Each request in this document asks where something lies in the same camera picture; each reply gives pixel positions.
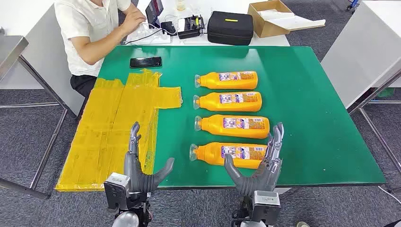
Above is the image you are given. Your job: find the person's right hand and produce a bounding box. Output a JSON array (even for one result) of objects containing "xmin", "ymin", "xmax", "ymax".
[{"xmin": 120, "ymin": 9, "xmax": 147, "ymax": 34}]

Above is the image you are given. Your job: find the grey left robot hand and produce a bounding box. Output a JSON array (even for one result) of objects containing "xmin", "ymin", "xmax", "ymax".
[{"xmin": 123, "ymin": 121, "xmax": 175, "ymax": 192}]

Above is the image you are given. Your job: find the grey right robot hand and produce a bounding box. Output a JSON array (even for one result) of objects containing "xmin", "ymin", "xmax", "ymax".
[{"xmin": 223, "ymin": 122, "xmax": 285, "ymax": 195}]

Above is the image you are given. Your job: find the orange detergent bottle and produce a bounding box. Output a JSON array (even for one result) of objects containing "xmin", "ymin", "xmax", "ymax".
[
  {"xmin": 192, "ymin": 91, "xmax": 263, "ymax": 113},
  {"xmin": 189, "ymin": 141, "xmax": 269, "ymax": 170},
  {"xmin": 194, "ymin": 70, "xmax": 259, "ymax": 90},
  {"xmin": 193, "ymin": 114, "xmax": 270, "ymax": 140}
]

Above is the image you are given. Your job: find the dark tablet computer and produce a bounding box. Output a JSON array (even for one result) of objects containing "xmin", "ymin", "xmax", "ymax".
[{"xmin": 145, "ymin": 0, "xmax": 165, "ymax": 29}]

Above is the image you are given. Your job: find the black power adapter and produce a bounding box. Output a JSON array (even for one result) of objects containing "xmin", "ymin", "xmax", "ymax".
[{"xmin": 160, "ymin": 21, "xmax": 178, "ymax": 36}]

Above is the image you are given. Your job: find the black smartphone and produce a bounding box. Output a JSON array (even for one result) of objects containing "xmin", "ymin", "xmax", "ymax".
[{"xmin": 130, "ymin": 56, "xmax": 163, "ymax": 69}]

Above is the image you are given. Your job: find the yellow taped cardboard mat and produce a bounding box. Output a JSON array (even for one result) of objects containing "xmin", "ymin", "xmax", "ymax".
[{"xmin": 55, "ymin": 69, "xmax": 183, "ymax": 192}]

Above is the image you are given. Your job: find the person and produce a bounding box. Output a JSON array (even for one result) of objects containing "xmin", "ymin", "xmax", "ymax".
[{"xmin": 53, "ymin": 0, "xmax": 147, "ymax": 98}]

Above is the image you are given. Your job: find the black carrying case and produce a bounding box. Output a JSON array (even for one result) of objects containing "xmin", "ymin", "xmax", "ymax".
[{"xmin": 207, "ymin": 11, "xmax": 254, "ymax": 46}]

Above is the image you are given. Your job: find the steel table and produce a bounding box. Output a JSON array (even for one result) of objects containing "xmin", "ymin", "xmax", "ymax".
[{"xmin": 0, "ymin": 27, "xmax": 68, "ymax": 200}]

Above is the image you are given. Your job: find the brown cardboard box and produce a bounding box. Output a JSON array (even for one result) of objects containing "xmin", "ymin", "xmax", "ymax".
[{"xmin": 247, "ymin": 0, "xmax": 326, "ymax": 38}]

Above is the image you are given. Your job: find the white paper sheet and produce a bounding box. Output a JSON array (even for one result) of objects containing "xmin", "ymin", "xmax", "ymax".
[{"xmin": 257, "ymin": 9, "xmax": 326, "ymax": 31}]

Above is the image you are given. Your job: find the white desk with metal legs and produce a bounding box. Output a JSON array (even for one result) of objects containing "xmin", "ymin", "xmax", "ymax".
[{"xmin": 320, "ymin": 0, "xmax": 401, "ymax": 193}]

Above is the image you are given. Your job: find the black cable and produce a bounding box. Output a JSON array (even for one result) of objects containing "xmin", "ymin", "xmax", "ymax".
[{"xmin": 123, "ymin": 28, "xmax": 164, "ymax": 45}]

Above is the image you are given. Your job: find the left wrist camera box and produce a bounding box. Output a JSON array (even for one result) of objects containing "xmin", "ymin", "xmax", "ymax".
[{"xmin": 104, "ymin": 172, "xmax": 131, "ymax": 210}]

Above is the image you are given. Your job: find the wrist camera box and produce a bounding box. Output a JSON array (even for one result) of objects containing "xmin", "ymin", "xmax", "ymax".
[
  {"xmin": 104, "ymin": 172, "xmax": 131, "ymax": 210},
  {"xmin": 252, "ymin": 190, "xmax": 282, "ymax": 226}
]

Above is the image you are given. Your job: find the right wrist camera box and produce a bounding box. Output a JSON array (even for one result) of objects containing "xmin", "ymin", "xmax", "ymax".
[{"xmin": 252, "ymin": 190, "xmax": 282, "ymax": 226}]

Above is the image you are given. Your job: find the white floor cable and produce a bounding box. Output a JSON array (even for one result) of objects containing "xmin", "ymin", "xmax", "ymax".
[{"xmin": 377, "ymin": 186, "xmax": 401, "ymax": 204}]

